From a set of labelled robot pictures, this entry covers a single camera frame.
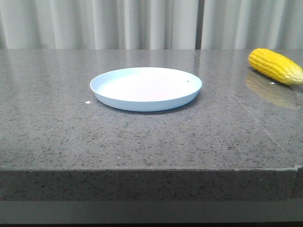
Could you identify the white pleated curtain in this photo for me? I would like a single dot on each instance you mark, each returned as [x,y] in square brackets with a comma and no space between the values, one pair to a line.
[151,24]

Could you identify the yellow corn cob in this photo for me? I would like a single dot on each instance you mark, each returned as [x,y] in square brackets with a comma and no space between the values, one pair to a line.
[276,66]

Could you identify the light blue round plate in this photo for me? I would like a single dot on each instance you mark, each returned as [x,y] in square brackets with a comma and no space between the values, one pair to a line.
[146,89]

